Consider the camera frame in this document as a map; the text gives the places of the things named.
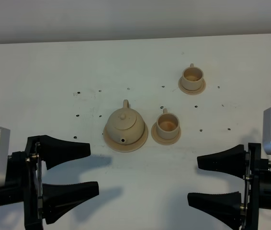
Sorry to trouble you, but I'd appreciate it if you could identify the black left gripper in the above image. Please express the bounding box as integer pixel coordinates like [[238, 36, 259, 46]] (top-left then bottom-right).
[[3, 135, 99, 230]]

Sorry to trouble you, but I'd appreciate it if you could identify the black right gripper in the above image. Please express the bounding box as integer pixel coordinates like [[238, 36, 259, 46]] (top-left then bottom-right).
[[187, 143, 271, 230]]

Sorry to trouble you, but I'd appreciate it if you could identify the beige ceramic teapot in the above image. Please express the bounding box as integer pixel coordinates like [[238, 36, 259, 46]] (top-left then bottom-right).
[[105, 99, 145, 145]]

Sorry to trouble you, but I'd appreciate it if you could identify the large beige teapot saucer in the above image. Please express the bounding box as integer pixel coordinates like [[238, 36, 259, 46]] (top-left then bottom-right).
[[103, 123, 148, 153]]

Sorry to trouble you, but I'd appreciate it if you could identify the near beige teacup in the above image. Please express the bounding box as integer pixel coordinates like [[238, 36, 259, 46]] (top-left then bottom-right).
[[156, 108, 180, 140]]

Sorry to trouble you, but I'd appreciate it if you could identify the beige teacup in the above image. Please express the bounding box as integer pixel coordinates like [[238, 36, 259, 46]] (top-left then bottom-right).
[[156, 108, 180, 140], [181, 63, 203, 91]]

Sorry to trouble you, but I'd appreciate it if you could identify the near beige cup saucer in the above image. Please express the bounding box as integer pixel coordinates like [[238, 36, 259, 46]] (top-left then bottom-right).
[[151, 123, 181, 145]]

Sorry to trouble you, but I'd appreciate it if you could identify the beige cup saucer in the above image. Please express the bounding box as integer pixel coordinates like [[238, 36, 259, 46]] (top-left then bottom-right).
[[178, 77, 206, 95], [151, 123, 181, 145]]

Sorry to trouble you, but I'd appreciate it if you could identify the far beige cup saucer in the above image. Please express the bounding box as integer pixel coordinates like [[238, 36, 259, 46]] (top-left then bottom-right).
[[178, 77, 206, 95]]

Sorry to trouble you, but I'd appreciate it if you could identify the far beige teacup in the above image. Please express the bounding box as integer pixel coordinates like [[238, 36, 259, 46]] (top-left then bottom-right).
[[181, 63, 203, 91]]

